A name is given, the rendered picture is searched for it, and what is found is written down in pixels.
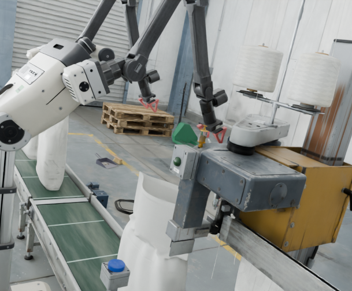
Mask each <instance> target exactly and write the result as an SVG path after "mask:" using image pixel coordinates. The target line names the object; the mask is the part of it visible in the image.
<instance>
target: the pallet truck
mask: <svg viewBox="0 0 352 291"><path fill-rule="evenodd" d="M186 85H187V82H185V85H184V88H183V97H182V102H181V110H180V117H179V122H178V124H177V127H176V129H175V131H174V132H173V134H172V141H173V142H174V143H176V144H178V145H188V146H190V147H191V148H193V146H191V145H189V144H188V143H191V144H193V145H195V146H196V145H198V144H199V142H197V140H198V137H197V136H196V134H195V132H194V131H193V129H192V127H191V126H190V124H188V123H185V122H181V114H182V109H183V102H184V94H185V91H186Z"/></svg>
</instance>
